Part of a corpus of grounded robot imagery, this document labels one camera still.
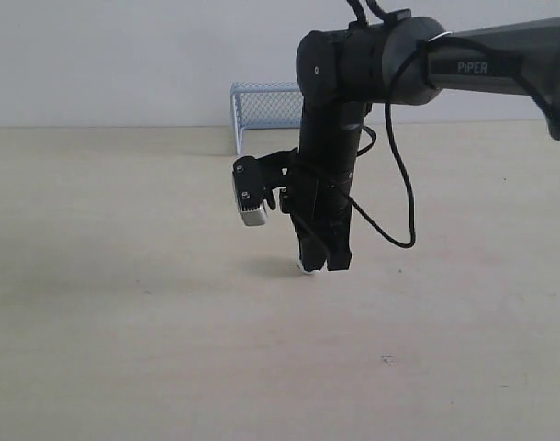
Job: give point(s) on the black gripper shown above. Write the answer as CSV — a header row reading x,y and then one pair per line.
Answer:
x,y
319,207

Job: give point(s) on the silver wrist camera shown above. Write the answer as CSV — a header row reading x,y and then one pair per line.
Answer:
x,y
253,186

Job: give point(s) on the black and white soccer ball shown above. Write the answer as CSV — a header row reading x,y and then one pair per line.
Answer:
x,y
304,270

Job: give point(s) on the small white soccer goal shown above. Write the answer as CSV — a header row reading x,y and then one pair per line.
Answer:
x,y
263,106

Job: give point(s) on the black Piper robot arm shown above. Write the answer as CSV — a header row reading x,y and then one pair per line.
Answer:
x,y
404,61

